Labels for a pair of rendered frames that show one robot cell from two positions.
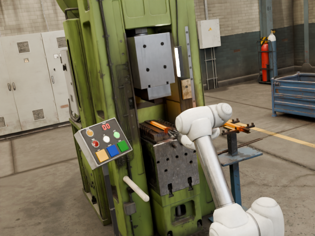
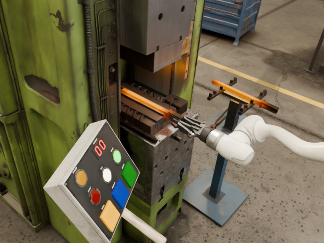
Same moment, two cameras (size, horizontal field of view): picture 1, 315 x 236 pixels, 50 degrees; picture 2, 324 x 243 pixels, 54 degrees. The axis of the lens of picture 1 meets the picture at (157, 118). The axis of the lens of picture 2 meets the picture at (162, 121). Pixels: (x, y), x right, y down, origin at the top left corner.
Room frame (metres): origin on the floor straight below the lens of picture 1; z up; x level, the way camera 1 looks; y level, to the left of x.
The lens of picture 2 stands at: (1.54, 0.62, 1.92)
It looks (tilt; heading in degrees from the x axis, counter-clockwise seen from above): 37 degrees down; 329
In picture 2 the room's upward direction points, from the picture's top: 4 degrees clockwise
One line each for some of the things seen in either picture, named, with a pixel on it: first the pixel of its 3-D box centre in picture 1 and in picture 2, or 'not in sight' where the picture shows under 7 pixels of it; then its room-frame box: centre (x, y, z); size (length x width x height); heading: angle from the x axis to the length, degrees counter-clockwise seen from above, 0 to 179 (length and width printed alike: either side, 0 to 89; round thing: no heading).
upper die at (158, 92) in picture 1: (148, 89); (133, 41); (2.85, 0.04, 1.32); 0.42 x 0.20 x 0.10; 23
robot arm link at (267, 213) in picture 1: (266, 219); not in sight; (1.55, -0.49, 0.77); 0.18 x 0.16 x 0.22; 108
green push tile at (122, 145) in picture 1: (122, 146); (128, 174); (2.35, 0.28, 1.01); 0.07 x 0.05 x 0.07; 138
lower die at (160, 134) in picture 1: (154, 129); (132, 105); (2.85, 0.04, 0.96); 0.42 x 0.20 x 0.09; 23
